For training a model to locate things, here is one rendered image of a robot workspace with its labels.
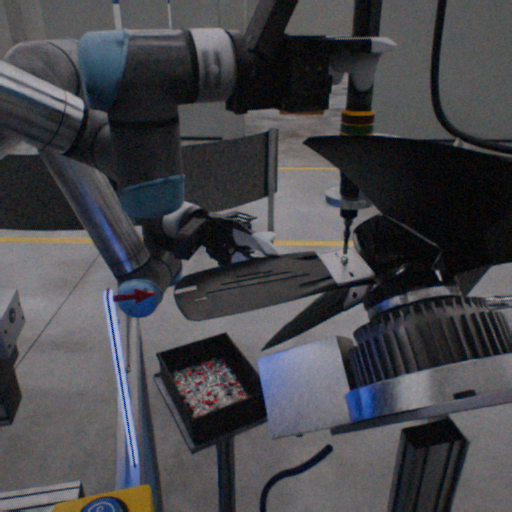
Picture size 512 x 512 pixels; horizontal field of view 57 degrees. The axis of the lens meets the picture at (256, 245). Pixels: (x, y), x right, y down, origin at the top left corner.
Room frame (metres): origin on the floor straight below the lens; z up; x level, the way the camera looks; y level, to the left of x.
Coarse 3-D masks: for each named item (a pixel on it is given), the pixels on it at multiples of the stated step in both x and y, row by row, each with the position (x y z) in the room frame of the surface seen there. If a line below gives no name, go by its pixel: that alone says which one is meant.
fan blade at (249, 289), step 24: (240, 264) 0.66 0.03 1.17; (264, 264) 0.64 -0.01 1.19; (288, 264) 0.63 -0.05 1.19; (312, 264) 0.63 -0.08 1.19; (216, 288) 0.57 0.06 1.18; (240, 288) 0.57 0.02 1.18; (264, 288) 0.57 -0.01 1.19; (288, 288) 0.57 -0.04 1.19; (312, 288) 0.57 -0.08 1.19; (336, 288) 0.57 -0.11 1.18; (192, 312) 0.50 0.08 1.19; (216, 312) 0.50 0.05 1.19; (240, 312) 0.51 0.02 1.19
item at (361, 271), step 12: (324, 252) 0.67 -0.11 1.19; (336, 252) 0.66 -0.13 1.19; (348, 252) 0.66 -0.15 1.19; (336, 264) 0.63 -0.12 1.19; (348, 264) 0.63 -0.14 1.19; (360, 264) 0.63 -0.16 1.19; (336, 276) 0.60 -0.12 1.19; (348, 276) 0.60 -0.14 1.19; (360, 276) 0.60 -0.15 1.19; (372, 276) 0.60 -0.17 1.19
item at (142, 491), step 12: (108, 492) 0.34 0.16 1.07; (120, 492) 0.33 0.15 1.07; (132, 492) 0.33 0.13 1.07; (144, 492) 0.33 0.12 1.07; (60, 504) 0.32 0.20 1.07; (72, 504) 0.32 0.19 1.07; (84, 504) 0.32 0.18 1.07; (120, 504) 0.32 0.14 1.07; (132, 504) 0.32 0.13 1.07; (144, 504) 0.32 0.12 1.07
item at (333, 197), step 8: (328, 192) 0.63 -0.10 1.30; (336, 192) 0.63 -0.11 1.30; (360, 192) 0.60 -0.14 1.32; (328, 200) 0.62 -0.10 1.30; (336, 200) 0.61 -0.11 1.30; (344, 200) 0.60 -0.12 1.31; (352, 200) 0.60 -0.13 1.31; (360, 200) 0.60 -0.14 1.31; (368, 200) 0.60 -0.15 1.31; (344, 208) 0.60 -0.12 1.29; (352, 208) 0.60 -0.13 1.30; (360, 208) 0.60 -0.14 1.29
